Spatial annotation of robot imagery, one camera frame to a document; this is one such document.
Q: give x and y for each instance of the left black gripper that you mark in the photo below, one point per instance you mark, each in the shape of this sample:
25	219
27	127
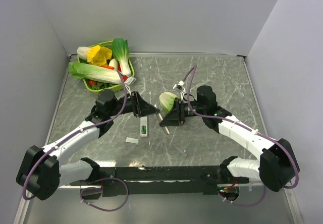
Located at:
140	107

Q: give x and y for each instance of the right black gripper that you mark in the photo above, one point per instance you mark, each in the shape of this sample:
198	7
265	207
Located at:
172	118

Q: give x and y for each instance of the long white remote control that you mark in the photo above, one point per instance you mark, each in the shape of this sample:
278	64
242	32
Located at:
144	121

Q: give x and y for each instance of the white battery cover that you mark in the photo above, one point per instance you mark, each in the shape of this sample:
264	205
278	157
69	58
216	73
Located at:
132	140

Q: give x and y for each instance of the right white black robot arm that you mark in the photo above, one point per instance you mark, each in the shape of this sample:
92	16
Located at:
275	163

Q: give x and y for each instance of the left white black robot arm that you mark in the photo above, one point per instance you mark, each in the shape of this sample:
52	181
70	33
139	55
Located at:
43	170

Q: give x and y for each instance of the green napa cabbage half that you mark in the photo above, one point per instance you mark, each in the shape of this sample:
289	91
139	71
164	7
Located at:
166	100

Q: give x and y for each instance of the green plastic basket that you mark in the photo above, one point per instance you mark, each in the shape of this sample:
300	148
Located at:
95	86

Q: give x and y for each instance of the white radish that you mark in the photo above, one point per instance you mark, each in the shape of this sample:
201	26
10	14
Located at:
114	64

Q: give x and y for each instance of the red chili pepper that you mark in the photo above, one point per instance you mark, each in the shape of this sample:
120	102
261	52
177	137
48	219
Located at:
108	67

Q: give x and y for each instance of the green white bok choy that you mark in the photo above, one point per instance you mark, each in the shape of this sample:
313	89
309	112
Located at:
121	53

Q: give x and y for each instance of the long green white cabbage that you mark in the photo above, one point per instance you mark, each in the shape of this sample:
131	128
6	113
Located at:
95	73

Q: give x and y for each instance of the yellow leafed cabbage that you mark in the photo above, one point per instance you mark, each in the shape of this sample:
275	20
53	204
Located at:
96	55

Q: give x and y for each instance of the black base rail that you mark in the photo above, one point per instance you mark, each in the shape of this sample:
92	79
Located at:
162	180

